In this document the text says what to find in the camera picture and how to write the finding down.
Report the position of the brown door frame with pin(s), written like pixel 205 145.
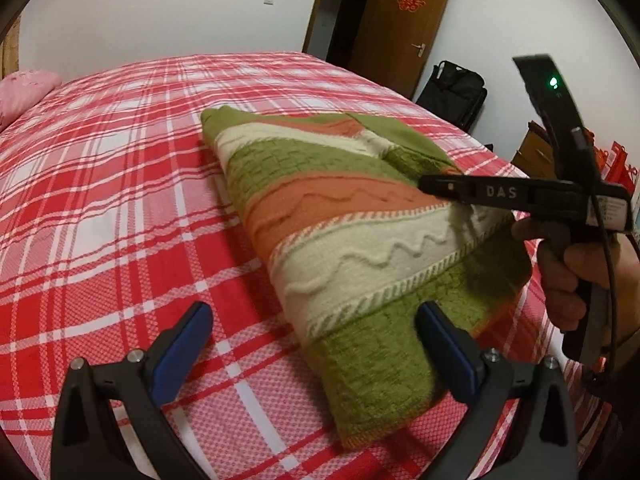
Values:
pixel 320 5

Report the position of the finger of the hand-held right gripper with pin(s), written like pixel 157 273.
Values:
pixel 475 191

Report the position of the person's right forearm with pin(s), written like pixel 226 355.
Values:
pixel 631 290

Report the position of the person's right hand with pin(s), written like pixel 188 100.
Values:
pixel 557 280

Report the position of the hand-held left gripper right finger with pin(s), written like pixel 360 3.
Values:
pixel 445 351

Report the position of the black bag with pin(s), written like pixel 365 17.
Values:
pixel 452 92

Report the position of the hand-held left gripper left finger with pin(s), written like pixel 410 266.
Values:
pixel 182 351

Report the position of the red plaid bed sheet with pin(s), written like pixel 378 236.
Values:
pixel 125 185

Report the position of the pink pillow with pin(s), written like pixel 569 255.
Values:
pixel 25 92

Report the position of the red paper bags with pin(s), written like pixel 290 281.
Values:
pixel 620 165

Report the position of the wooden cabinet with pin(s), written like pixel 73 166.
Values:
pixel 532 155

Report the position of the green striped knit sweater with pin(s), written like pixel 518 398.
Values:
pixel 350 210

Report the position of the brown wooden door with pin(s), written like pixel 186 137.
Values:
pixel 400 30

